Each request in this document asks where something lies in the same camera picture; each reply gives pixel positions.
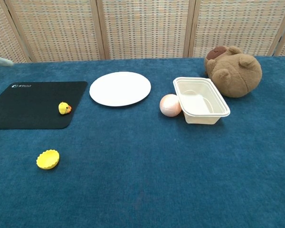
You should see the pink ball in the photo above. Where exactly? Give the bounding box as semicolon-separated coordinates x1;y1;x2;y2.
159;94;182;117

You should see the black mouse pad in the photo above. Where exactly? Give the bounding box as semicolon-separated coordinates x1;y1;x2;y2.
0;81;89;130

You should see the blue table cloth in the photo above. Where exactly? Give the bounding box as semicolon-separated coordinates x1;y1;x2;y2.
0;56;285;228

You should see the cream plastic rectangular container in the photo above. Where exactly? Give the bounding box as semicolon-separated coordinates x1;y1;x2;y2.
172;76;231;125

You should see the yellow rubber duck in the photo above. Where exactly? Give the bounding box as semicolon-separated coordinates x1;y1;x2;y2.
58;101;73;115

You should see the brown plush capybara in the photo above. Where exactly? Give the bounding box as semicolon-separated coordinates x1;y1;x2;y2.
203;45;263;98

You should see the yellow fluted round cup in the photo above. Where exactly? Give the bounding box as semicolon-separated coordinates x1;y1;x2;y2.
36;149;60;170

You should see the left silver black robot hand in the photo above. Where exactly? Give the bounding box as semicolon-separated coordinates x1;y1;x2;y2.
0;56;14;67

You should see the white round plate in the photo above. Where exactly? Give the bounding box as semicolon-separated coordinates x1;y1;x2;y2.
89;71;152;107

